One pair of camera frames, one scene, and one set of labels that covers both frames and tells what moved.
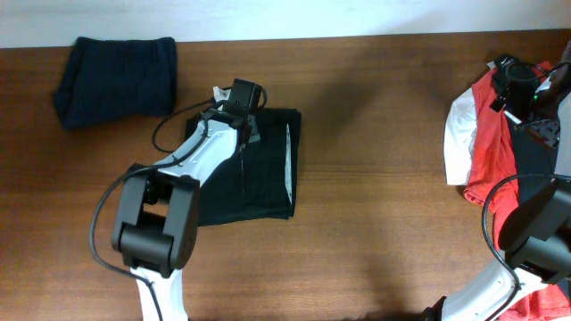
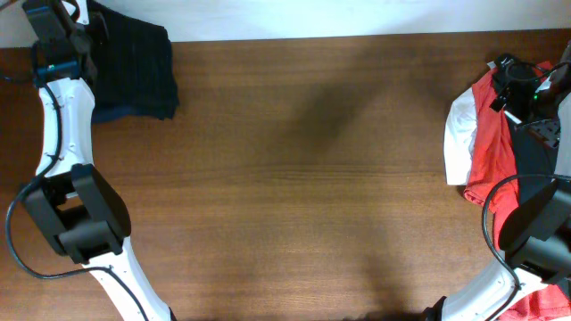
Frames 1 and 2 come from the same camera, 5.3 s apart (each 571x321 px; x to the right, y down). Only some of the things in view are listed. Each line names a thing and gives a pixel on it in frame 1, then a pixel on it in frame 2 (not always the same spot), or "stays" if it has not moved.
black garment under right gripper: (534, 157) stays
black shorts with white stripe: (260, 184) to (131, 65)
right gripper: (520, 93) stays
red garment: (493, 182) stays
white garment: (459, 128) stays
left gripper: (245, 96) to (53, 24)
